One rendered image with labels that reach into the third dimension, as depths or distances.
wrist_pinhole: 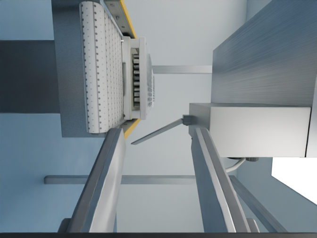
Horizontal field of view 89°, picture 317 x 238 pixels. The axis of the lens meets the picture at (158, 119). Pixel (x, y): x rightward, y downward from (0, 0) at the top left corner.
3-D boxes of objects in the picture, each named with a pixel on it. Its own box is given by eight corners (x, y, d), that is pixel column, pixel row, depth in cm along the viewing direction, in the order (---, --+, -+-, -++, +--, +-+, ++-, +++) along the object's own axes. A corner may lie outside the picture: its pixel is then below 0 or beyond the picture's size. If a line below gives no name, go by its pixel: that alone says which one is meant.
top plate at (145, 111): (145, 56, 71) (150, 56, 71) (145, 112, 74) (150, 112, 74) (138, 36, 47) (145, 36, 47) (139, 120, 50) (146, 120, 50)
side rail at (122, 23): (103, 1, 31) (120, 1, 31) (102, -8, 30) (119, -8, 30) (147, 79, 162) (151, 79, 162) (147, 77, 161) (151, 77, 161)
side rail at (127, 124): (108, 140, 34) (123, 140, 34) (108, 132, 34) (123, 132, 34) (147, 106, 165) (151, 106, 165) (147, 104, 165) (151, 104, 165)
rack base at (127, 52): (134, 56, 71) (139, 56, 71) (135, 112, 74) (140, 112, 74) (121, 36, 47) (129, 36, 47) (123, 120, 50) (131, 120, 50)
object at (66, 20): (61, 138, 36) (105, 138, 36) (50, -1, 33) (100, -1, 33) (137, 106, 165) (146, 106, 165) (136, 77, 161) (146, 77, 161)
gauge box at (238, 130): (207, 158, 33) (305, 158, 33) (210, 106, 32) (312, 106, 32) (187, 134, 55) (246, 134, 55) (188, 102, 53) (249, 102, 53)
